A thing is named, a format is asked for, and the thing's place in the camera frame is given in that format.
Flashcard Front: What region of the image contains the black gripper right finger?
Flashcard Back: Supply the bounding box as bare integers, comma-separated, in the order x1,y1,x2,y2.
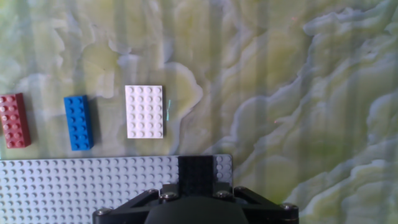
213,183,299,224

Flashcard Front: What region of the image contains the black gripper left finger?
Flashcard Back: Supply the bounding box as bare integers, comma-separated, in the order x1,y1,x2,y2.
92,183,180,224

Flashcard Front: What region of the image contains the black Lego plate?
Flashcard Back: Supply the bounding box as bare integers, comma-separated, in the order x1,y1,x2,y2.
178,155,215,197

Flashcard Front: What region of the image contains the large grey Lego baseplate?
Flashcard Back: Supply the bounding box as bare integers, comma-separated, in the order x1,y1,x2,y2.
0,154,233,224

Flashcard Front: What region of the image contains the white Lego plate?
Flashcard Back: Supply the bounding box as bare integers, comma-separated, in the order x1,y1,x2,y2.
124,85,165,139

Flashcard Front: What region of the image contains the blue Lego brick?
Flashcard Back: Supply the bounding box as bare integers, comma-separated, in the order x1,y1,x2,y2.
63,95,95,152

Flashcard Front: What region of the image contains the red Lego brick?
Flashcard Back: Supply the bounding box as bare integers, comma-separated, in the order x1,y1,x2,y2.
0,93,32,149

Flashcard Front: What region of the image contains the green marble pattern mat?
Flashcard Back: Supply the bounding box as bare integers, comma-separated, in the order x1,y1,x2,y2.
0,0,398,224

